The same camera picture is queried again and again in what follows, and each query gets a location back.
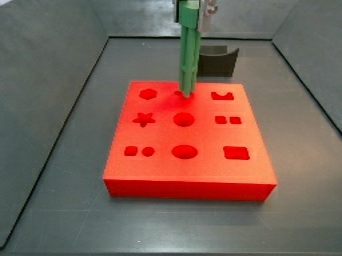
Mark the black curved holder stand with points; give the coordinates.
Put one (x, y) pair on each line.
(217, 61)

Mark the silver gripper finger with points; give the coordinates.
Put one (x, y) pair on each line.
(207, 9)

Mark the red shape-sorter block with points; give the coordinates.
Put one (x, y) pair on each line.
(189, 147)

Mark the green three-prong peg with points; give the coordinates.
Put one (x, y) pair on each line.
(190, 45)

